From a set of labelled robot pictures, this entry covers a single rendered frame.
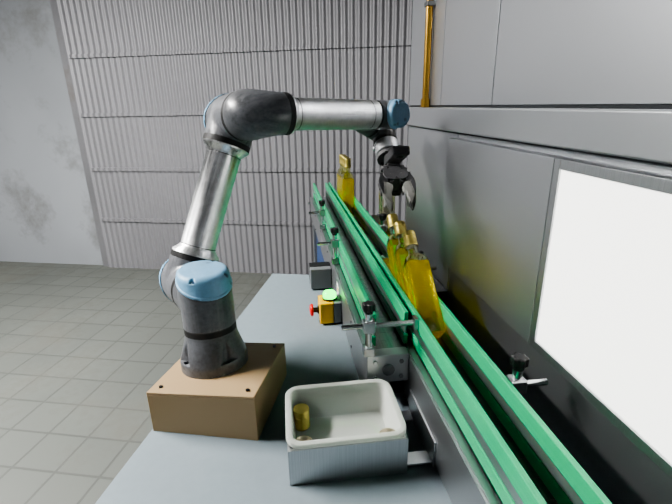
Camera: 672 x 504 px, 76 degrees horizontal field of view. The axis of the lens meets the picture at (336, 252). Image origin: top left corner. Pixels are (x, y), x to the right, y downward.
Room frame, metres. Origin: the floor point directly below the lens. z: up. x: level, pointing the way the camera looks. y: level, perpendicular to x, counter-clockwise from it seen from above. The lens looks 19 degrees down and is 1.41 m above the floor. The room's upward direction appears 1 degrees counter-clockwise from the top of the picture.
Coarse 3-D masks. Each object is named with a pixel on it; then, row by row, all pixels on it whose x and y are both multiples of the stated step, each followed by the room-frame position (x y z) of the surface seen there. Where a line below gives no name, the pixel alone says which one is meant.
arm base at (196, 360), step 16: (192, 336) 0.83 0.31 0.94; (208, 336) 0.83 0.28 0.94; (224, 336) 0.84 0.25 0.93; (240, 336) 0.89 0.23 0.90; (192, 352) 0.83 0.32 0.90; (208, 352) 0.82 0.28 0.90; (224, 352) 0.84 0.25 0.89; (240, 352) 0.86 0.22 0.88; (192, 368) 0.81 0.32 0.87; (208, 368) 0.81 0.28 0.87; (224, 368) 0.82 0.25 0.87
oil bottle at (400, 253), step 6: (396, 246) 1.10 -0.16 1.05; (402, 246) 1.09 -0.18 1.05; (396, 252) 1.09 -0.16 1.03; (402, 252) 1.07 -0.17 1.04; (396, 258) 1.09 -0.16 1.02; (402, 258) 1.06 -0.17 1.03; (396, 264) 1.09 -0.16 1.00; (402, 264) 1.05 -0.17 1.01; (396, 270) 1.08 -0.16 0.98; (402, 270) 1.04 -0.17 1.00; (402, 276) 1.03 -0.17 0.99; (402, 282) 1.02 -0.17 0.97; (402, 288) 1.02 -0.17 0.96
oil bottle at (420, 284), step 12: (408, 264) 0.99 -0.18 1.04; (420, 264) 0.99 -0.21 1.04; (408, 276) 0.98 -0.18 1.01; (420, 276) 0.96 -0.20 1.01; (432, 276) 0.97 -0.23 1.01; (408, 288) 0.98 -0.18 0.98; (420, 288) 0.94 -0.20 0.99; (432, 288) 0.94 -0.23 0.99; (420, 300) 0.92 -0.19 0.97; (432, 300) 0.92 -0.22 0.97; (420, 312) 0.89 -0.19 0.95; (432, 312) 0.90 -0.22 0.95; (432, 324) 0.87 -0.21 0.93; (444, 324) 0.88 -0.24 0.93
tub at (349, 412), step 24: (312, 384) 0.79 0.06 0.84; (336, 384) 0.79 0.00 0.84; (360, 384) 0.79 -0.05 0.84; (384, 384) 0.79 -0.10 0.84; (288, 408) 0.71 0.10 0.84; (312, 408) 0.77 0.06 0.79; (336, 408) 0.78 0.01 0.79; (360, 408) 0.78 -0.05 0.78; (384, 408) 0.77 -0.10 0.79; (288, 432) 0.65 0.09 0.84; (312, 432) 0.73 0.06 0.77; (336, 432) 0.72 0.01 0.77; (360, 432) 0.72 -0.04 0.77; (384, 432) 0.64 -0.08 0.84
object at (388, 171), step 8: (384, 152) 1.29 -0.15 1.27; (384, 168) 1.24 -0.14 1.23; (392, 168) 1.24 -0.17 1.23; (400, 168) 1.25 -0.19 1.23; (384, 176) 1.22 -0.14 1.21; (392, 176) 1.22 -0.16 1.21; (400, 176) 1.22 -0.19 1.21; (392, 184) 1.24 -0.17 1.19; (400, 184) 1.24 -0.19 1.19; (392, 192) 1.26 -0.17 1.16; (400, 192) 1.26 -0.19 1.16
